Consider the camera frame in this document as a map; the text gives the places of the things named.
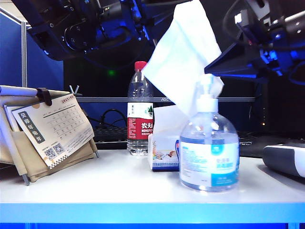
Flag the beige fabric calendar stand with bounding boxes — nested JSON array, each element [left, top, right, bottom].
[[0, 85, 100, 186]]

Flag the beige desk calendar card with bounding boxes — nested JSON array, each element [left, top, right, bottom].
[[4, 94, 95, 169]]

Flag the black AOC monitor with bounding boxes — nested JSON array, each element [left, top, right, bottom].
[[63, 0, 257, 104]]

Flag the black keyboard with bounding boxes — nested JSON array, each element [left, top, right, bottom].
[[91, 125, 131, 150]]

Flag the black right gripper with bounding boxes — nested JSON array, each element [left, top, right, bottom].
[[204, 42, 296, 77]]

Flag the black HSD monitor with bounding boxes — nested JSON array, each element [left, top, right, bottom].
[[256, 76, 305, 134]]

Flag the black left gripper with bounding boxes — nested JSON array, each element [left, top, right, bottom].
[[120, 0, 158, 46]]

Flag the clear pump sanitizer bottle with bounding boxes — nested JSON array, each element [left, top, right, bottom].
[[179, 76, 240, 193]]

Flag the grey white device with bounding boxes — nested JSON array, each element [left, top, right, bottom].
[[262, 142, 305, 178]]

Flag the blue white tissue pack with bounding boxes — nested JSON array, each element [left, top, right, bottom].
[[147, 106, 182, 172]]

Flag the grey partition post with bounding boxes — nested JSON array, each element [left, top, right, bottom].
[[20, 22, 28, 88]]

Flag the white tissue sheet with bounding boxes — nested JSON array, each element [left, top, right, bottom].
[[142, 0, 225, 118]]

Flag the dark calendar clip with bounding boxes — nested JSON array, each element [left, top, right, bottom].
[[36, 87, 53, 106]]

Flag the black looped cable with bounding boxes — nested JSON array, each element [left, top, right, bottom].
[[94, 109, 130, 128]]

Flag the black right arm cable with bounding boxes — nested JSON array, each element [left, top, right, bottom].
[[223, 0, 242, 44]]

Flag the black labelled device base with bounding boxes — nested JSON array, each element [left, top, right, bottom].
[[238, 130, 266, 158]]

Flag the red label water bottle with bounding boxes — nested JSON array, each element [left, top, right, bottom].
[[127, 60, 154, 157]]

